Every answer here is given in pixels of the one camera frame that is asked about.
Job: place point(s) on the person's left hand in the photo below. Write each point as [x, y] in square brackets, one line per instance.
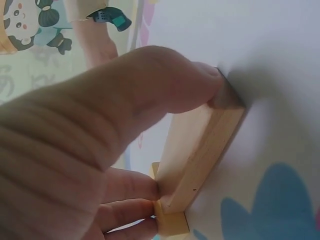
[62, 150]

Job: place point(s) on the person's right hand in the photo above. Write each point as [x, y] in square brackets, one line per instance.
[96, 42]

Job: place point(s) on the person's left thumb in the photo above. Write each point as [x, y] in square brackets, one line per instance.
[162, 82]

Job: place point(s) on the long natural wooden block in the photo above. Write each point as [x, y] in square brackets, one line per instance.
[200, 155]

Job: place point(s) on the person's right forearm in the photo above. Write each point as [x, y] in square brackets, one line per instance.
[80, 8]

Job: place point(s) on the yellow wooden block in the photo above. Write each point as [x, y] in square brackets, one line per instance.
[172, 222]

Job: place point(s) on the black wrist band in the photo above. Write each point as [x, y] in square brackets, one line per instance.
[110, 16]

